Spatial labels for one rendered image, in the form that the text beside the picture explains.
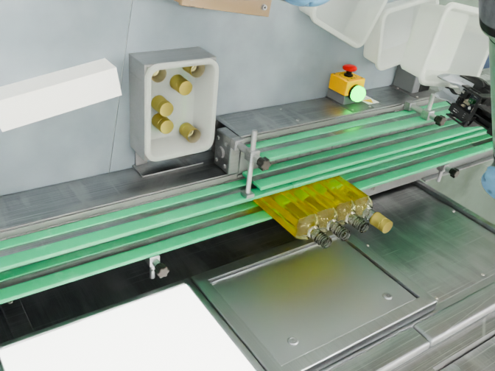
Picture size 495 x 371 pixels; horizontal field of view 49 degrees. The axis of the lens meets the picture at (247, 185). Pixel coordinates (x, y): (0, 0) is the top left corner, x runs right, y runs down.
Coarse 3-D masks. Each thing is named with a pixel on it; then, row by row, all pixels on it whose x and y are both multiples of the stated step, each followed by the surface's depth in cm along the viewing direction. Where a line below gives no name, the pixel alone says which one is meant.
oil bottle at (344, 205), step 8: (312, 184) 135; (320, 184) 135; (328, 184) 135; (320, 192) 132; (328, 192) 132; (336, 192) 132; (328, 200) 130; (336, 200) 129; (344, 200) 130; (352, 200) 130; (336, 208) 128; (344, 208) 127; (352, 208) 128; (344, 216) 128; (344, 224) 129
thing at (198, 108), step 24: (168, 72) 119; (216, 72) 117; (144, 96) 111; (168, 96) 122; (192, 96) 126; (216, 96) 121; (144, 120) 114; (192, 120) 129; (144, 144) 117; (168, 144) 124; (192, 144) 126
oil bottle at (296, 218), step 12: (288, 192) 131; (264, 204) 132; (276, 204) 128; (288, 204) 127; (300, 204) 127; (276, 216) 129; (288, 216) 125; (300, 216) 123; (312, 216) 123; (288, 228) 126; (300, 228) 122
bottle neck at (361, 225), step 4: (348, 216) 127; (352, 216) 127; (356, 216) 127; (348, 220) 127; (352, 220) 126; (356, 220) 126; (360, 220) 125; (364, 220) 126; (352, 224) 126; (356, 224) 126; (360, 224) 125; (364, 224) 124; (368, 224) 125; (356, 228) 126; (360, 228) 125; (364, 228) 126; (360, 232) 125; (364, 232) 126
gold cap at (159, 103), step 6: (156, 96) 120; (162, 96) 120; (156, 102) 118; (162, 102) 117; (168, 102) 117; (156, 108) 118; (162, 108) 117; (168, 108) 118; (162, 114) 118; (168, 114) 119
